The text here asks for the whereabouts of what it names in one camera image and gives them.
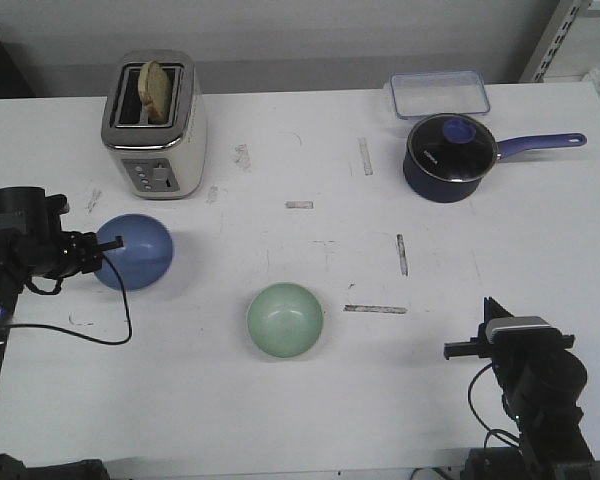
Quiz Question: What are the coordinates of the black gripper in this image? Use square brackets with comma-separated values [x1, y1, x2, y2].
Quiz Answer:
[54, 231, 124, 276]
[443, 297, 575, 370]

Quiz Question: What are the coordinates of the blue bowl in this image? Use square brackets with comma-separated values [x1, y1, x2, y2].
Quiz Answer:
[96, 214, 174, 291]

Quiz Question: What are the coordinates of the green bowl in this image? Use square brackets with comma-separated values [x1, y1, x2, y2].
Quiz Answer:
[246, 282, 324, 358]

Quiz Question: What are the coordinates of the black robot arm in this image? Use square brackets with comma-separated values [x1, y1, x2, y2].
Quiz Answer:
[443, 297, 595, 479]
[0, 186, 133, 479]

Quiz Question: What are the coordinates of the cream two-slot toaster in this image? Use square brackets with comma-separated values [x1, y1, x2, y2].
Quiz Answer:
[101, 49, 207, 200]

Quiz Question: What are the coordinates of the slice of toast bread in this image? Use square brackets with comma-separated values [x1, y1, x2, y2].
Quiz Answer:
[137, 61, 172, 124]

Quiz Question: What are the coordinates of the glass pot lid blue knob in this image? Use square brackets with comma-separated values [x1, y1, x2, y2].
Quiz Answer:
[407, 113, 498, 183]

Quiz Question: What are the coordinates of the clear plastic food container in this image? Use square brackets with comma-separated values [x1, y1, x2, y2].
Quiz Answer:
[388, 70, 491, 120]

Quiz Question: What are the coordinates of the grey metal shelf upright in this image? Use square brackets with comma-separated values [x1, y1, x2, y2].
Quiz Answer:
[519, 1, 600, 83]

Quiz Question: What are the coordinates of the blue saucepan with handle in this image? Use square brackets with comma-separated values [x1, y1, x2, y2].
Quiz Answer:
[403, 133, 587, 203]

